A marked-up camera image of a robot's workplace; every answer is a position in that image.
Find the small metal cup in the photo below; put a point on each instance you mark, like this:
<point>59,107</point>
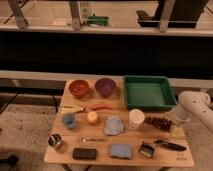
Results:
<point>55,141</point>

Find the wooden table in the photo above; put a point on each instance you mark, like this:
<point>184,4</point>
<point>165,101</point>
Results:
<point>162,157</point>

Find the green object on shelf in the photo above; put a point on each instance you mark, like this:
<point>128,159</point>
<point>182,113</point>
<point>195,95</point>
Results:
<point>97,20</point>

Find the metal fork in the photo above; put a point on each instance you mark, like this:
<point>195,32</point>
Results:
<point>85,139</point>

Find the black rectangular block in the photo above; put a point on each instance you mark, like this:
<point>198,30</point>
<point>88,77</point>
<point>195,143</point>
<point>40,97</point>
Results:
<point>84,154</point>

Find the white plastic cup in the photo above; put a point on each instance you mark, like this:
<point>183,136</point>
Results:
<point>136,118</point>

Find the yellow round fruit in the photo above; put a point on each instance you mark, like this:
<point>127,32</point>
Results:
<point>92,117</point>

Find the blue plastic cup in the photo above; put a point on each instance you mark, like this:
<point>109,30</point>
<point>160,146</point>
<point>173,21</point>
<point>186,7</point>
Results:
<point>68,120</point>

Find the dark red grape bunch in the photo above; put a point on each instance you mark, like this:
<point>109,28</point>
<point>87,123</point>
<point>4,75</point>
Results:
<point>159,122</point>

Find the blue sponge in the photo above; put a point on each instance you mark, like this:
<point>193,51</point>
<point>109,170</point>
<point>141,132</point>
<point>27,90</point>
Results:
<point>122,151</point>

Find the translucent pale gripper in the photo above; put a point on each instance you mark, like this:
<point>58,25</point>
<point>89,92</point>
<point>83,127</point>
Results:
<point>176,131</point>

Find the yellow banana peel toy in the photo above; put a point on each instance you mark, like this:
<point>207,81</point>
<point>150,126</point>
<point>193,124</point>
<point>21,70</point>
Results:
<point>72,109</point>

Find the black handled peeler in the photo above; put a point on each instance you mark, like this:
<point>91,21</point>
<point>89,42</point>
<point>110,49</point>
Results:
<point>169,145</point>

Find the green plastic tray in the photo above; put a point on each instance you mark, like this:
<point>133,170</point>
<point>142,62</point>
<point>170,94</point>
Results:
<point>148,93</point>

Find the crumpled blue cloth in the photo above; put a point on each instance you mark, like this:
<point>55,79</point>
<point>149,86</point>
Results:
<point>114,126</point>

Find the red chili pepper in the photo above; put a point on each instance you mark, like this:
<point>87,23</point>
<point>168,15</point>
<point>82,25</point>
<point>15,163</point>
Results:
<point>99,107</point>

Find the orange bowl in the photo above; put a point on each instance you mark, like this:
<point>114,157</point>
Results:
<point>79,88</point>

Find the purple bowl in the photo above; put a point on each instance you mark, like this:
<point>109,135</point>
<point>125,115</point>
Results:
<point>105,86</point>

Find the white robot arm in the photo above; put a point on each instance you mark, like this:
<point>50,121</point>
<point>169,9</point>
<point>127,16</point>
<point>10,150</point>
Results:
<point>191,103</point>

